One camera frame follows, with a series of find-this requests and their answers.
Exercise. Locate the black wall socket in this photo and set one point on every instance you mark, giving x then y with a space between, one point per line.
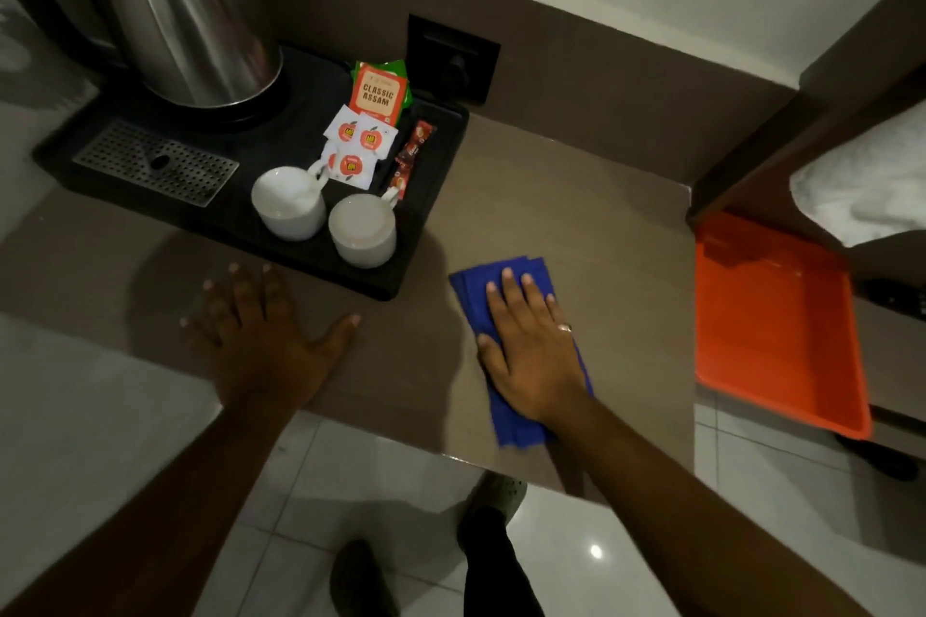
452 60

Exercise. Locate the person's left thumb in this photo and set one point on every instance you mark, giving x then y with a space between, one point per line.
334 342

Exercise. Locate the person's left middle finger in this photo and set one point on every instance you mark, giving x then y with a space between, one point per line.
240 295

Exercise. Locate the white sugar sachet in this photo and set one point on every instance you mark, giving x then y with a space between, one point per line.
344 126
329 159
353 167
376 136

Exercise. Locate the person's right little finger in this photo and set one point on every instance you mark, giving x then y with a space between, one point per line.
561 316

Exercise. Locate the black plastic tray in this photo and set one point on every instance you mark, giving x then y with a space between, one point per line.
289 154

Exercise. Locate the person's left forearm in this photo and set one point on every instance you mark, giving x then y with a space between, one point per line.
137 515

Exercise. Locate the green tea bag packet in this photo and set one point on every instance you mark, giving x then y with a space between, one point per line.
400 71

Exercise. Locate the person's right hand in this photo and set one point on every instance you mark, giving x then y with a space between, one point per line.
532 356

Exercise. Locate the person's right shoe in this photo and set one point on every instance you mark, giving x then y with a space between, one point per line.
499 490

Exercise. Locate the person's right middle finger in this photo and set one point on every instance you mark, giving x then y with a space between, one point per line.
515 295

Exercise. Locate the white towel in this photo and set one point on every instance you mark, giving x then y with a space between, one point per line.
864 183

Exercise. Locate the person's right forearm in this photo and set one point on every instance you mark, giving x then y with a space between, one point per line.
694 515

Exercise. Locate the person's right thumb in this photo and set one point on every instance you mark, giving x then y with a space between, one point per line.
492 356

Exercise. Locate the white ceramic cup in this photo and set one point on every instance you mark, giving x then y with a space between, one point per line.
363 230
288 202

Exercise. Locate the person's right leg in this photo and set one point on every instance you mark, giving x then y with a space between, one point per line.
499 566

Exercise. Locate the red coffee stick sachet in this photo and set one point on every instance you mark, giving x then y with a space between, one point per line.
409 157

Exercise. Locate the perforated metal drip grate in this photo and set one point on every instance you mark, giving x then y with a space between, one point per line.
155 162

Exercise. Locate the stainless steel electric kettle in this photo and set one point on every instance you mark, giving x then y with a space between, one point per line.
173 9

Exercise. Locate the blue cleaning cloth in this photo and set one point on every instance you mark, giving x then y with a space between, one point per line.
499 291

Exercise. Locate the person's left little finger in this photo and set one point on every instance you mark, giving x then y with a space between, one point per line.
197 336

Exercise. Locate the orange plastic tray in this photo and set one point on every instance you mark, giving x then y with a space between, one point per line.
778 320

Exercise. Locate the orange tea bag packet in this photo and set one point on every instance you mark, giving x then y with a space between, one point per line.
376 96

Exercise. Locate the person's left hand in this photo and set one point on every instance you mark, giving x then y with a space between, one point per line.
260 349

